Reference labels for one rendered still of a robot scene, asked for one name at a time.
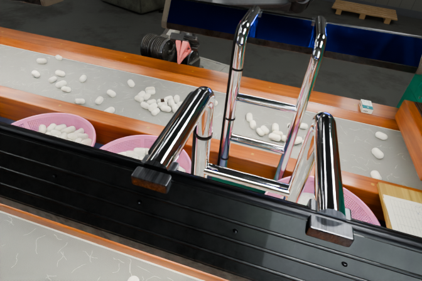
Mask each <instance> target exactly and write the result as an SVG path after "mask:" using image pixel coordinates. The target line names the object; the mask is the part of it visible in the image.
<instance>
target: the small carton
mask: <svg viewBox="0 0 422 281"><path fill-rule="evenodd" d="M359 106H360V111H361V112H363V113H367V114H371V113H372V111H373V110H374V109H373V107H372V103H371V101H368V100H362V99H361V100H360V102H359Z"/></svg>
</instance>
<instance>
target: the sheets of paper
mask: <svg viewBox="0 0 422 281"><path fill-rule="evenodd" d="M383 196H384V198H383V199H384V202H385V204H386V208H387V211H388V214H389V218H390V221H391V225H392V229H393V230H397V231H401V232H404V233H408V234H411V235H415V236H419V237H422V204H421V203H416V202H413V201H408V200H405V199H400V198H395V197H392V196H388V195H385V194H383Z"/></svg>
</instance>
